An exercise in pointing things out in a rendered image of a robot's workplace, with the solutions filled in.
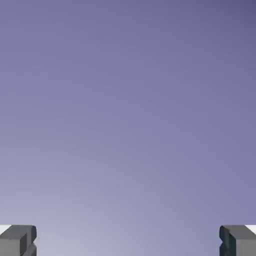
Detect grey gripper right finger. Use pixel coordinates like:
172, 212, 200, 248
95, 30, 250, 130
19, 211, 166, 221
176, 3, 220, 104
218, 224, 256, 256

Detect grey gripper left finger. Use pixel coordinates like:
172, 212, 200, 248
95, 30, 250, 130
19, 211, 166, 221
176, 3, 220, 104
0, 224, 38, 256

